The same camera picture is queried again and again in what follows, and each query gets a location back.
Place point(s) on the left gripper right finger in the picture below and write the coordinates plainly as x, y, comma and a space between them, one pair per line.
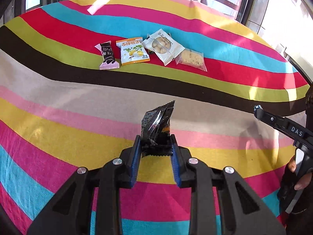
190, 172

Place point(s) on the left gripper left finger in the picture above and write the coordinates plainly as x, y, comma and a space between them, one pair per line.
118, 173

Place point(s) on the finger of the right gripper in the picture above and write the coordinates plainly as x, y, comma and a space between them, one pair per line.
275, 121

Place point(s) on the black snack packet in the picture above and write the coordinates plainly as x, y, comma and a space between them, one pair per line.
155, 131

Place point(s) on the small blue white candy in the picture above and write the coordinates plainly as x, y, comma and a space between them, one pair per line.
257, 107

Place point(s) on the right hand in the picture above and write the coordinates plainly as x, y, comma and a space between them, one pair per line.
304, 181

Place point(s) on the colourful striped tablecloth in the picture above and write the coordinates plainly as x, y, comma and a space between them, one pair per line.
60, 111

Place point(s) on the pink chocolate snack packet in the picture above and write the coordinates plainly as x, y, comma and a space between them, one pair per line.
109, 62

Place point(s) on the clear cookie packet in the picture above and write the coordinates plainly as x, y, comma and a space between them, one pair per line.
191, 58

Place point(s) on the orange white nut packet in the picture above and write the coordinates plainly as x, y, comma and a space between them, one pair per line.
132, 51

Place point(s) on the white clear nut packet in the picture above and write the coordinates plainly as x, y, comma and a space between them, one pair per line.
163, 45

